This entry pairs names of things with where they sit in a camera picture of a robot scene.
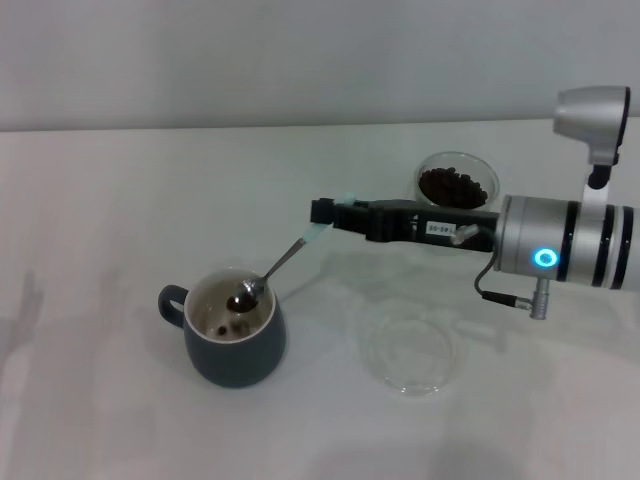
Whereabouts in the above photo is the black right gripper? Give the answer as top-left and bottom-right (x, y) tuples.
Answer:
(310, 198), (502, 255)

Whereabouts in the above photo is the blue-handled metal spoon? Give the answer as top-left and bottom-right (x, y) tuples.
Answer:
(233, 192), (357, 312)

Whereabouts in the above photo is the dark grey ceramic mug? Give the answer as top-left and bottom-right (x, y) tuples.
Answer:
(158, 267), (289, 390)

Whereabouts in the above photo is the coffee bean pile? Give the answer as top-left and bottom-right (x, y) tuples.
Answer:
(418, 166), (490, 209)

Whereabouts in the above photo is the double-walled glass cup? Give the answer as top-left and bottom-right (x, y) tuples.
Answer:
(413, 151), (502, 209)

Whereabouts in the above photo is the clear glass saucer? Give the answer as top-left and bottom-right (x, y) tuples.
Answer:
(357, 307), (464, 399)

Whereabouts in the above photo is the black cable with metal plug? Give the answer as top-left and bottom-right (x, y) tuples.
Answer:
(474, 252), (549, 321)

